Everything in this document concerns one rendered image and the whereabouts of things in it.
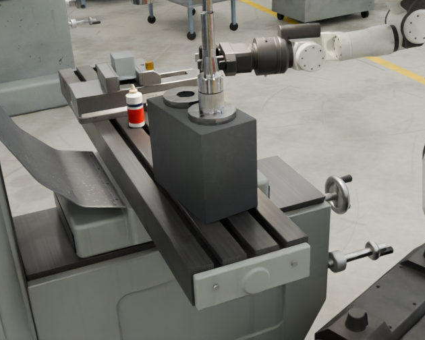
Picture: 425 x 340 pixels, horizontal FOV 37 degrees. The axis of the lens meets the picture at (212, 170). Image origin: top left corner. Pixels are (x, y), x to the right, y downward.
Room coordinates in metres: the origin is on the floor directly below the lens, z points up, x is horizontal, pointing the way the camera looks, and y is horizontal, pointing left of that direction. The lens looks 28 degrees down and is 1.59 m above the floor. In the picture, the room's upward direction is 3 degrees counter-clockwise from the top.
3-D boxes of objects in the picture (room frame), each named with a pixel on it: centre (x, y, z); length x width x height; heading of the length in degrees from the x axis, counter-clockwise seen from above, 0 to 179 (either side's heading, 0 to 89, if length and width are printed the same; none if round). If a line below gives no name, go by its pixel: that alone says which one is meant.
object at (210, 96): (1.09, 0.00, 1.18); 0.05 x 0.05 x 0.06
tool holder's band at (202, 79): (1.09, 0.00, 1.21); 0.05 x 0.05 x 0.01
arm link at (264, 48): (1.44, -0.10, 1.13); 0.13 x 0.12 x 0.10; 6
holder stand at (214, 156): (1.13, 0.02, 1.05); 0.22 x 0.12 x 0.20; 30
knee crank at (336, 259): (1.48, -0.41, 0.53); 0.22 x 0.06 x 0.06; 112
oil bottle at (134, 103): (1.50, 0.19, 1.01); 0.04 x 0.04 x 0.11
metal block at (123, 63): (1.64, 0.22, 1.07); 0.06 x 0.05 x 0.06; 19
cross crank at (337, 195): (1.60, -0.33, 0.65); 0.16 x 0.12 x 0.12; 112
